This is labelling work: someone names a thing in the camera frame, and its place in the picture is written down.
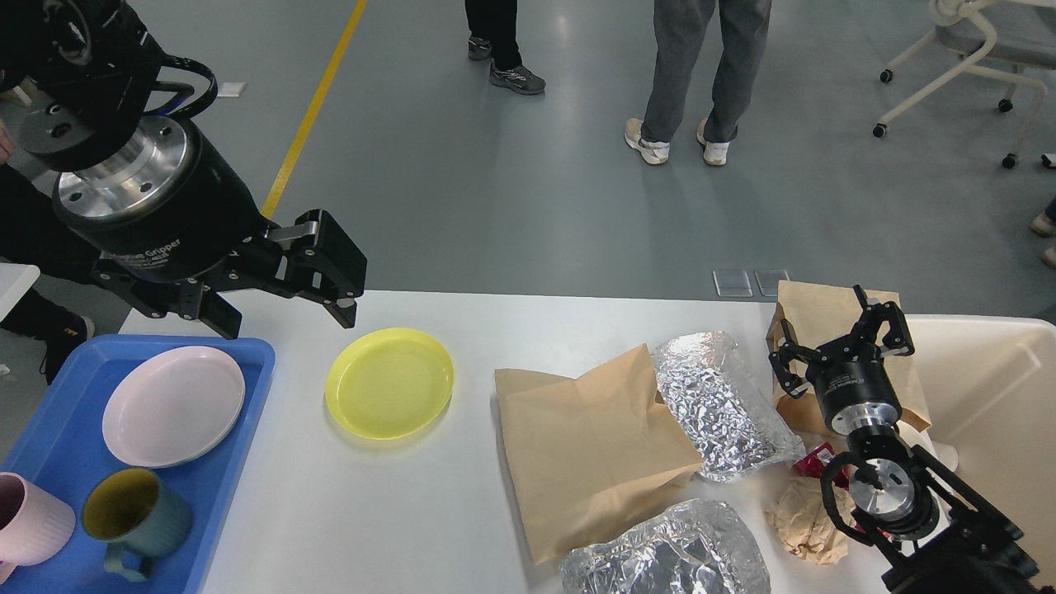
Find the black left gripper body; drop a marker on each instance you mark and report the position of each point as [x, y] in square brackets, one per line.
[166, 207]

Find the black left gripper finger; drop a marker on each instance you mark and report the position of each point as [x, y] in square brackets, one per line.
[314, 259]
[188, 299]

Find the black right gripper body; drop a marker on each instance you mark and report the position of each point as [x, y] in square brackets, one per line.
[854, 394]

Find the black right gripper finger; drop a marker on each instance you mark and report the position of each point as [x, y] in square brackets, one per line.
[781, 359]
[880, 332]

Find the yellow plastic plate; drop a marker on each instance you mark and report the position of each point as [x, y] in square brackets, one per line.
[389, 384]

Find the dark green mug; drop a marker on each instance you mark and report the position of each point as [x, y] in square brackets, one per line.
[139, 518]

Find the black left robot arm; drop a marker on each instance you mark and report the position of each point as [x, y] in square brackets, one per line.
[98, 72]

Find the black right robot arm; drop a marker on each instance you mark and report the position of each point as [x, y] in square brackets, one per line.
[937, 533]

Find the upper foil bag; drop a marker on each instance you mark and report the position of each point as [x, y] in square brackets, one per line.
[704, 381]

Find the foil bag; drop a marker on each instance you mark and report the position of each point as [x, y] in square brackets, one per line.
[704, 381]
[697, 546]

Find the small brown paper bag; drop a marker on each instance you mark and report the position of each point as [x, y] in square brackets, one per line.
[818, 314]

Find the red foil wrapper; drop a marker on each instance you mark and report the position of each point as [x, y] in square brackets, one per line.
[815, 462]

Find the beige plastic bin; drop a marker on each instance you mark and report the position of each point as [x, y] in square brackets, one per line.
[989, 386]

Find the white paper cup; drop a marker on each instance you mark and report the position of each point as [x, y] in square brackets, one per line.
[945, 454]

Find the clear floor plate right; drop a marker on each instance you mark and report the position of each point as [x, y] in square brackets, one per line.
[768, 280]

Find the clear floor plate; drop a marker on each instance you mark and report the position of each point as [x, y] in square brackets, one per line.
[732, 283]
[768, 280]

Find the pink plate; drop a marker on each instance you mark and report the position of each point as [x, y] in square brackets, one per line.
[174, 407]

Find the clear floor plate left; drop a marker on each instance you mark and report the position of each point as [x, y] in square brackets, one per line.
[732, 283]

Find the white floor tag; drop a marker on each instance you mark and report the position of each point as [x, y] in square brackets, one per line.
[231, 89]

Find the person in black clothes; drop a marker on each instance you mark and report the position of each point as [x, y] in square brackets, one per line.
[32, 235]

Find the crumpled brown paper ball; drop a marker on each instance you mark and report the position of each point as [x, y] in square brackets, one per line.
[803, 526]

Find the white side table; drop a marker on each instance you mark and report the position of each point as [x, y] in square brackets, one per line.
[16, 280]

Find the lower foil bag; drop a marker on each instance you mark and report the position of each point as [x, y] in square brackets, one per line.
[697, 546]

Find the person at right edge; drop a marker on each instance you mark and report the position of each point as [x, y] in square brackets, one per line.
[1044, 226]

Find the blue plastic tray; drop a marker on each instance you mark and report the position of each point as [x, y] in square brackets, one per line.
[61, 450]

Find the large brown paper bag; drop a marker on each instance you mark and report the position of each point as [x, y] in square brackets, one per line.
[590, 456]

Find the pink ribbed cup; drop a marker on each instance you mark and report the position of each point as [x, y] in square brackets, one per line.
[35, 525]

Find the person in black trousers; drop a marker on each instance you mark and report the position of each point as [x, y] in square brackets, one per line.
[492, 26]

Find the white office chair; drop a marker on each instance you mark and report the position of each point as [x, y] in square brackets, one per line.
[998, 40]

